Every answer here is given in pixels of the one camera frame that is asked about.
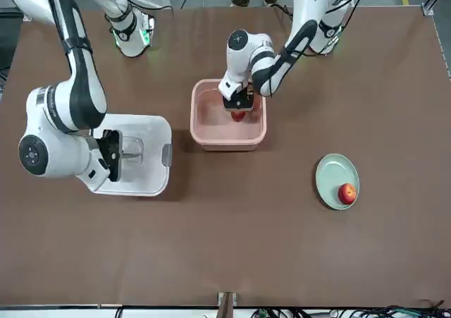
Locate tangled black cables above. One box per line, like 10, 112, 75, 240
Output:
253, 298, 451, 318

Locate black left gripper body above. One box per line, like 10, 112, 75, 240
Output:
222, 89, 256, 114

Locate white box lid grey clips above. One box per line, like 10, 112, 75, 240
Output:
92, 113, 173, 197

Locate black base cable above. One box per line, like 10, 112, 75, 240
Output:
271, 1, 294, 20

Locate pale pink storage box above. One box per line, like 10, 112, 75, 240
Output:
190, 78, 268, 152

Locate metal mount bracket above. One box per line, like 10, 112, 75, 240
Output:
217, 291, 238, 318

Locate green plate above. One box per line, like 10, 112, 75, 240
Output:
315, 152, 361, 212

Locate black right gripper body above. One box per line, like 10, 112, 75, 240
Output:
99, 129, 123, 183

